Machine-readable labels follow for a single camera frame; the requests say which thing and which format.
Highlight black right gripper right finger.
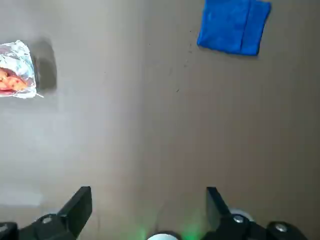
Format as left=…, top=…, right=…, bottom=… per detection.
left=199, top=186, right=309, bottom=240

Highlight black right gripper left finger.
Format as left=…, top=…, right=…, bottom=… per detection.
left=0, top=186, right=93, bottom=240

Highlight blue dishcloth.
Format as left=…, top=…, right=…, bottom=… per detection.
left=196, top=0, right=272, bottom=56

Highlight orange food skewers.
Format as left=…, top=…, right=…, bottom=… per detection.
left=0, top=66, right=28, bottom=91

